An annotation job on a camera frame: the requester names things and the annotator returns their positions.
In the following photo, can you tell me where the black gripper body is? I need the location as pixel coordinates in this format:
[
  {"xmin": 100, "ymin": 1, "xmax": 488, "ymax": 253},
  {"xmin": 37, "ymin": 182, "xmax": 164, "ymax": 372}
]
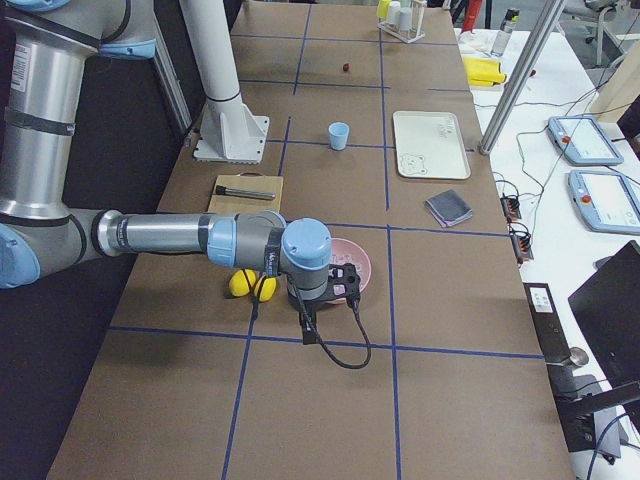
[{"xmin": 317, "ymin": 264, "xmax": 361, "ymax": 311}]

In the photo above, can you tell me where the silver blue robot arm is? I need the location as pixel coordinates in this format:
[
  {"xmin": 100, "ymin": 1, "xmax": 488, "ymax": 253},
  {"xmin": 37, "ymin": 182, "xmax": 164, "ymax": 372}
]
[{"xmin": 1, "ymin": 1, "xmax": 360, "ymax": 321}]

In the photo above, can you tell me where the pink bowl of ice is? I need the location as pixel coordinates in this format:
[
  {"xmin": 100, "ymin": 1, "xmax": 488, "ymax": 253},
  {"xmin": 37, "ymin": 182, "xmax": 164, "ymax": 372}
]
[{"xmin": 331, "ymin": 238, "xmax": 372, "ymax": 292}]

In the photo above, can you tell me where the light blue plastic cup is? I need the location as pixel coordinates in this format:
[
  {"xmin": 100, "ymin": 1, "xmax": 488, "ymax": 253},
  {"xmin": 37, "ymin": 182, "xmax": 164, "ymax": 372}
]
[{"xmin": 328, "ymin": 122, "xmax": 350, "ymax": 151}]

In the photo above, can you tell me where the grey upside-down cup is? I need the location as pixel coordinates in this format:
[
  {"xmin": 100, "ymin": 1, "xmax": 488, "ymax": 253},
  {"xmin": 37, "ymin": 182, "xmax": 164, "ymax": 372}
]
[{"xmin": 396, "ymin": 7, "xmax": 413, "ymax": 31}]

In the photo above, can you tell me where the white upside-down cup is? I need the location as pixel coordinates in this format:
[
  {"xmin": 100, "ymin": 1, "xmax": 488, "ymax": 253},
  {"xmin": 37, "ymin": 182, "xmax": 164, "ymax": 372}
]
[{"xmin": 386, "ymin": 0, "xmax": 401, "ymax": 25}]

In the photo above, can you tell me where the yellow upside-down cup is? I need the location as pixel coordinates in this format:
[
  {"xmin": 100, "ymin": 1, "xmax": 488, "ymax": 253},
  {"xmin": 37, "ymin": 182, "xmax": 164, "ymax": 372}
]
[{"xmin": 376, "ymin": 0, "xmax": 391, "ymax": 20}]

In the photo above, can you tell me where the folded grey cloth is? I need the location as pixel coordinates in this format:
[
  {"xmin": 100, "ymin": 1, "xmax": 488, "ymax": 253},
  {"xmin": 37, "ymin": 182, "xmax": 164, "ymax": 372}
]
[{"xmin": 425, "ymin": 189, "xmax": 473, "ymax": 227}]

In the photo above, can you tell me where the wooden cutting board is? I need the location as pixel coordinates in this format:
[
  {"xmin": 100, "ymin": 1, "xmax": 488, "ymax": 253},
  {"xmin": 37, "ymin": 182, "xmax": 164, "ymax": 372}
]
[{"xmin": 207, "ymin": 174, "xmax": 283, "ymax": 215}]

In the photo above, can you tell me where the black steel muddler rod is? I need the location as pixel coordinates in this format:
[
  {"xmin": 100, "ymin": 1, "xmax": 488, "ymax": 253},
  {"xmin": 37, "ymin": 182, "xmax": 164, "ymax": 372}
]
[{"xmin": 214, "ymin": 185, "xmax": 276, "ymax": 201}]

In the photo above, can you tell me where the white bear serving tray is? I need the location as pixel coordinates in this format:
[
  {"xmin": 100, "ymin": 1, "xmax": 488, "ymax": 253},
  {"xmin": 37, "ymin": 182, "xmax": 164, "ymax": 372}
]
[{"xmin": 393, "ymin": 111, "xmax": 471, "ymax": 180}]

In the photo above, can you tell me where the orange connector board near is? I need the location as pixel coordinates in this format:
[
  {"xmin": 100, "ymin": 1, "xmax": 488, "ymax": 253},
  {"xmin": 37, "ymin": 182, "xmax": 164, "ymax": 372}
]
[{"xmin": 510, "ymin": 231, "xmax": 533, "ymax": 265}]

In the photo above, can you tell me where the orange connector board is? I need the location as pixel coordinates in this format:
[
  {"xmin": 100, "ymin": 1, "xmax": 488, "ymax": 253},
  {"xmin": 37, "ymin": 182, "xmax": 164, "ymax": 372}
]
[
  {"xmin": 510, "ymin": 231, "xmax": 533, "ymax": 265},
  {"xmin": 500, "ymin": 195, "xmax": 521, "ymax": 222}
]

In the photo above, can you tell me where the orange connector board far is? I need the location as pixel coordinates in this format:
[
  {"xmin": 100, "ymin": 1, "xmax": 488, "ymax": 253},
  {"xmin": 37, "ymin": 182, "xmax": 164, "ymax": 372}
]
[{"xmin": 500, "ymin": 195, "xmax": 521, "ymax": 222}]

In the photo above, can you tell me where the yellow cloth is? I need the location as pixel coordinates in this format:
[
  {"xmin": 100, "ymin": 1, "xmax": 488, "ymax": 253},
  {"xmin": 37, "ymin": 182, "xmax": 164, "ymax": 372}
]
[{"xmin": 462, "ymin": 57, "xmax": 507, "ymax": 87}]

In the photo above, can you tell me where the black laptop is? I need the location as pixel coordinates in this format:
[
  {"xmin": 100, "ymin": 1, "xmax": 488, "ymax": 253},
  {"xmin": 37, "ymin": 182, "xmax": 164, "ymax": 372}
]
[{"xmin": 569, "ymin": 240, "xmax": 640, "ymax": 386}]

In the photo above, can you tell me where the blue teach pendant near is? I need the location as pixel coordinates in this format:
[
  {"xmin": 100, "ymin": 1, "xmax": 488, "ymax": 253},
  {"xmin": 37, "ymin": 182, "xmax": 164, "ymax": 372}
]
[{"xmin": 568, "ymin": 170, "xmax": 639, "ymax": 235}]

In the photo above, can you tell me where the blue teach pendant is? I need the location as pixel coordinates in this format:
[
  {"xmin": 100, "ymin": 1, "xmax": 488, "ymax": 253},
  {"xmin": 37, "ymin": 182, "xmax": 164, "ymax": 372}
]
[
  {"xmin": 568, "ymin": 170, "xmax": 639, "ymax": 235},
  {"xmin": 548, "ymin": 115, "xmax": 624, "ymax": 166}
]

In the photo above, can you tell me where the blue teach pendant far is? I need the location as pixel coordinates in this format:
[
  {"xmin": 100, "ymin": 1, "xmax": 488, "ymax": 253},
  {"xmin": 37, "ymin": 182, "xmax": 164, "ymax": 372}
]
[{"xmin": 548, "ymin": 115, "xmax": 624, "ymax": 166}]

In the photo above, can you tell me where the white crumpled tissue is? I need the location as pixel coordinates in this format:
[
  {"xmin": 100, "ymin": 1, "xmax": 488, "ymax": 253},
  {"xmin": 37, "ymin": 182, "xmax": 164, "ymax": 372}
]
[{"xmin": 457, "ymin": 30, "xmax": 496, "ymax": 56}]

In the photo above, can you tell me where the clear water bottle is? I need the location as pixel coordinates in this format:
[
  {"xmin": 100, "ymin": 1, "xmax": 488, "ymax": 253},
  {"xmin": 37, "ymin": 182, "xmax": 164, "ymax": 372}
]
[{"xmin": 490, "ymin": 8, "xmax": 520, "ymax": 57}]

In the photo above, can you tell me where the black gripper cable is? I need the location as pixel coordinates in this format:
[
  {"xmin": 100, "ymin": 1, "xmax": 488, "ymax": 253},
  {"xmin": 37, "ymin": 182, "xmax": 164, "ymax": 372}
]
[{"xmin": 287, "ymin": 273, "xmax": 373, "ymax": 371}]

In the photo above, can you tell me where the white wire cup rack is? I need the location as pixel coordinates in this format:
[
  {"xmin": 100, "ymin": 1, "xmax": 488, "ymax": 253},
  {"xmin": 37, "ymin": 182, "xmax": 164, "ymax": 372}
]
[{"xmin": 377, "ymin": 0, "xmax": 427, "ymax": 44}]

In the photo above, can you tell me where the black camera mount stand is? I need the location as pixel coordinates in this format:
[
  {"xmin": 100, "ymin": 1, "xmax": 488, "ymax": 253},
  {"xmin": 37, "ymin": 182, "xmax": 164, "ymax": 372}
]
[{"xmin": 522, "ymin": 282, "xmax": 640, "ymax": 466}]

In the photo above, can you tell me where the aluminium frame post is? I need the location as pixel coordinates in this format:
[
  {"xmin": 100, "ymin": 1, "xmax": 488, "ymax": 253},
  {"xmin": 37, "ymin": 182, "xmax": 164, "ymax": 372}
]
[{"xmin": 478, "ymin": 0, "xmax": 565, "ymax": 155}]

